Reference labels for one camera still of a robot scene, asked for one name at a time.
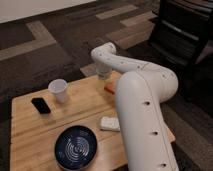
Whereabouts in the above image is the black rectangular phone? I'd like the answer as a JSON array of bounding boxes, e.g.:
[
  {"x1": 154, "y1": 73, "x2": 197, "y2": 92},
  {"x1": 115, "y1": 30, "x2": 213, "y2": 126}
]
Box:
[{"x1": 31, "y1": 97, "x2": 51, "y2": 114}]

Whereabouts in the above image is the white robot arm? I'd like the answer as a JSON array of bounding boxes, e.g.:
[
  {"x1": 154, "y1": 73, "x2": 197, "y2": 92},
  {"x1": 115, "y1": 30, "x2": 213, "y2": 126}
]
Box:
[{"x1": 91, "y1": 42, "x2": 179, "y2": 171}]

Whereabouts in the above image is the dark blue patterned plate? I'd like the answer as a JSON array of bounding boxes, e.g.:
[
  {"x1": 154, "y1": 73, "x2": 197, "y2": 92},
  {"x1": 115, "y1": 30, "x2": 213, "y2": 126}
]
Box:
[{"x1": 54, "y1": 125, "x2": 98, "y2": 171}]

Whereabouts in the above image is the white sponge block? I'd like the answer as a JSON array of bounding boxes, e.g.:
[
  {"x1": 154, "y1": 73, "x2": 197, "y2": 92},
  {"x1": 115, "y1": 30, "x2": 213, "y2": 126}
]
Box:
[{"x1": 100, "y1": 116, "x2": 120, "y2": 131}]

